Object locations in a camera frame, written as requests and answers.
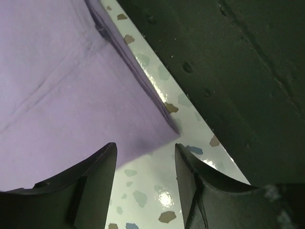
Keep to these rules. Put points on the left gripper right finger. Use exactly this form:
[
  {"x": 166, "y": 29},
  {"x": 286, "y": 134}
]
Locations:
[{"x": 212, "y": 200}]

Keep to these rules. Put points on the purple t shirt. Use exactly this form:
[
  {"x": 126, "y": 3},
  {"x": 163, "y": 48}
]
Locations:
[{"x": 65, "y": 92}]

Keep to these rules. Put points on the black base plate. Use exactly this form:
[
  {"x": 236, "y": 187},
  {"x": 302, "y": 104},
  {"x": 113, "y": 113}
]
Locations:
[{"x": 242, "y": 65}]

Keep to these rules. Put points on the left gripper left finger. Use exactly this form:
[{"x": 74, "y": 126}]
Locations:
[{"x": 76, "y": 198}]

